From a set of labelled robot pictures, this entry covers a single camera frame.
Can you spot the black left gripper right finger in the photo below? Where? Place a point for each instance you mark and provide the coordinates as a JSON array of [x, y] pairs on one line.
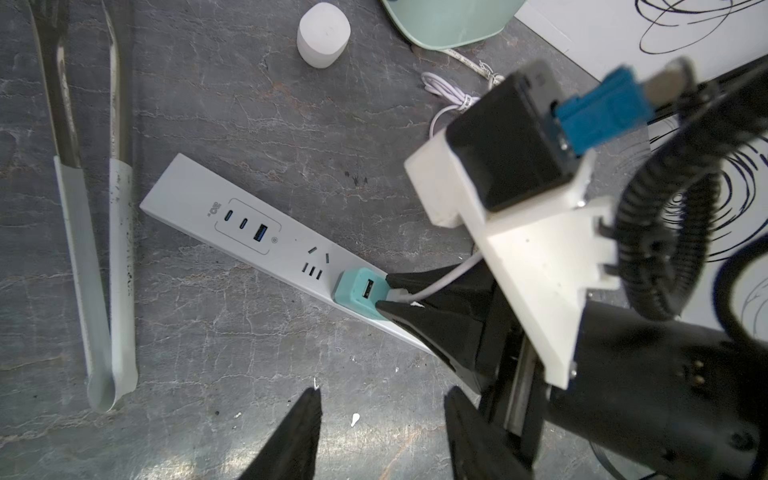
[[478, 449]]

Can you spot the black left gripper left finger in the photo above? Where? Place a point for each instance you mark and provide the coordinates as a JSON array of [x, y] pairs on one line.
[[290, 452]]

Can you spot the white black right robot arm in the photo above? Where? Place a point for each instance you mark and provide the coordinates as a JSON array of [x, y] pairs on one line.
[[686, 401]]

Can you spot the metal kitchen tongs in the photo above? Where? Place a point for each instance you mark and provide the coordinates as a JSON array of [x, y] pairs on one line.
[[106, 309]]

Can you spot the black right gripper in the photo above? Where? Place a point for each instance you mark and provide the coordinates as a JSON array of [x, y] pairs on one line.
[[491, 354]]

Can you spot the mint green toaster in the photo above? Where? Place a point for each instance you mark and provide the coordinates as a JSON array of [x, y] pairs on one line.
[[445, 24]]

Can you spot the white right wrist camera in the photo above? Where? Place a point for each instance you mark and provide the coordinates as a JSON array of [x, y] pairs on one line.
[[514, 169]]

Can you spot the white power strip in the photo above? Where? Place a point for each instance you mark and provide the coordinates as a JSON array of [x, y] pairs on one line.
[[196, 201]]

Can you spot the white round speaker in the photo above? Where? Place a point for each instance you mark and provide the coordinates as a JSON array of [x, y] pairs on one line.
[[323, 34]]

